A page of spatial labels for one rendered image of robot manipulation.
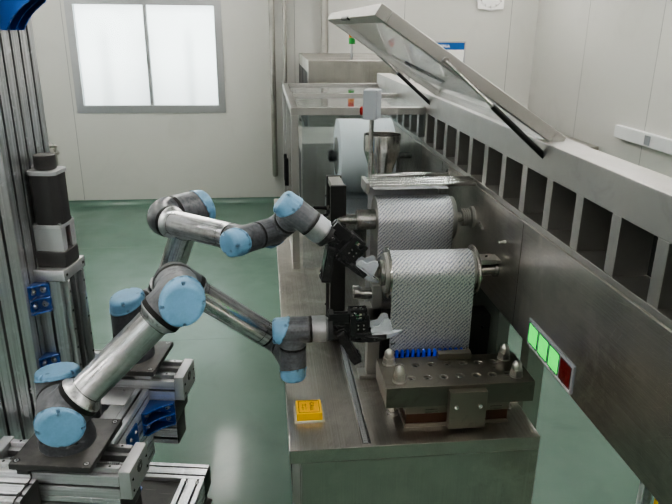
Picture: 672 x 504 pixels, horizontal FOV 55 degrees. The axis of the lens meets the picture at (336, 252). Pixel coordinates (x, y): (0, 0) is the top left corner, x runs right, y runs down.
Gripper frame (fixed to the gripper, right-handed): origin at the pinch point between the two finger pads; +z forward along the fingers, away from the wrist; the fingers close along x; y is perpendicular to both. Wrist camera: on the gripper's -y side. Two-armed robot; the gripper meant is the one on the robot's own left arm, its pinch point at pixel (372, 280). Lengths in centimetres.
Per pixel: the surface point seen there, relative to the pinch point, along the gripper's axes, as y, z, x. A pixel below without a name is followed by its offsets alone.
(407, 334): -5.0, 16.5, -6.5
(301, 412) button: -37.2, 2.7, -18.7
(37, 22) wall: -111, -237, 552
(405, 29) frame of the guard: 54, -42, -20
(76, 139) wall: -187, -143, 551
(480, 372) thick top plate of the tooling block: 2.1, 33.2, -20.5
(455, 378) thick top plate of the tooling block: -2.8, 27.3, -22.9
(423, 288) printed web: 8.3, 10.5, -6.4
